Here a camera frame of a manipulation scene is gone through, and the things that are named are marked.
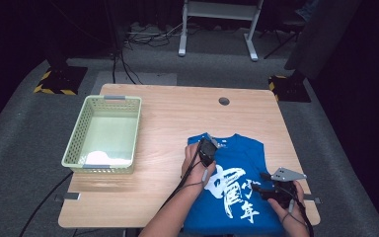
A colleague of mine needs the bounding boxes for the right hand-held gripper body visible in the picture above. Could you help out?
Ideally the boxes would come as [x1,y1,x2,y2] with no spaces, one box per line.
[261,166,308,209]

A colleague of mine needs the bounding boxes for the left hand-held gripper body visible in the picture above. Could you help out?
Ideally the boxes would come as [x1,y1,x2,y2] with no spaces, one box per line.
[197,135,220,168]

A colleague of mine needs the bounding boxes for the blue printed t-shirt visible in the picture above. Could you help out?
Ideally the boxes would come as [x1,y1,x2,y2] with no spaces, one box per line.
[182,131,286,237]

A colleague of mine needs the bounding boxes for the person's left hand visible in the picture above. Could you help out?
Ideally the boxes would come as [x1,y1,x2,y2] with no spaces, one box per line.
[181,142,218,188]

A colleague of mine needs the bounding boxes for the person's right hand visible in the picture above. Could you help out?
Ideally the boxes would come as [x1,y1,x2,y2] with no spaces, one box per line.
[267,180,309,228]

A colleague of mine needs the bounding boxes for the yellow black striped stand base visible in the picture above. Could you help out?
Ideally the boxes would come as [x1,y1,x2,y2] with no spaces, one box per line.
[33,65,89,97]
[267,74,312,104]

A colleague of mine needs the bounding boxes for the light green plastic basket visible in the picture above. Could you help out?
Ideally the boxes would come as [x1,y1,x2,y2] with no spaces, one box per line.
[60,94,143,175]

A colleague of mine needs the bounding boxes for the dark grey panel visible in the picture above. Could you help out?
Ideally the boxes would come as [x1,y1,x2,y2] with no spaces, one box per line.
[283,0,363,81]

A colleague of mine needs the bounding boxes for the grey right wrist strap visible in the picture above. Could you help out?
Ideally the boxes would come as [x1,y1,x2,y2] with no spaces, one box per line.
[279,197,307,229]

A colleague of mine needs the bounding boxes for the grey wrist strap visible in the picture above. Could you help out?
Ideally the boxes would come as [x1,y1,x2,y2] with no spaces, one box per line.
[279,197,307,229]
[177,168,209,194]

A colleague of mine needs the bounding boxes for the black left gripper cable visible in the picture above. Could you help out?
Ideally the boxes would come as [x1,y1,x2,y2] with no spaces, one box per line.
[157,144,202,215]

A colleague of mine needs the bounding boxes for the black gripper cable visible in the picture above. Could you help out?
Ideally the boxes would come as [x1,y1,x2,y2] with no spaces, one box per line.
[289,189,316,237]
[157,144,202,215]

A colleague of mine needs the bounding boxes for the grey left wrist strap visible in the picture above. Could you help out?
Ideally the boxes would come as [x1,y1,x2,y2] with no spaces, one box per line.
[177,168,209,194]

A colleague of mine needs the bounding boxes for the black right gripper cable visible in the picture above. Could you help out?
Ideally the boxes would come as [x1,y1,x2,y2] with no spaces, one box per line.
[289,189,316,237]

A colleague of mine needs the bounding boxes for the metal table bracket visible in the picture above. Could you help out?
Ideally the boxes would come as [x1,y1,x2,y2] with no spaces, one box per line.
[54,192,82,202]
[303,193,323,204]

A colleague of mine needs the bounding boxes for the black stand cables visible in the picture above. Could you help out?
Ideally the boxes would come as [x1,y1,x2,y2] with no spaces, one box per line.
[111,48,144,86]

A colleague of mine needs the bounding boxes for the tangle of floor cables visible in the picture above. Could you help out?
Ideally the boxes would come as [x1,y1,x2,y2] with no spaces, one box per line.
[122,20,187,49]

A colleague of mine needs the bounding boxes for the black chair frame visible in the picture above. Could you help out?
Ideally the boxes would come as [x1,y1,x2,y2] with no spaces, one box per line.
[262,19,306,61]

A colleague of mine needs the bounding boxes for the white desk frame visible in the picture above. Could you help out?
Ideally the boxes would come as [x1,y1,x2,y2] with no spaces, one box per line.
[177,0,265,63]

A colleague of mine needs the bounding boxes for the black floor cable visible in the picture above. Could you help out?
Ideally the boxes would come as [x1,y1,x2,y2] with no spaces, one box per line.
[18,171,75,237]

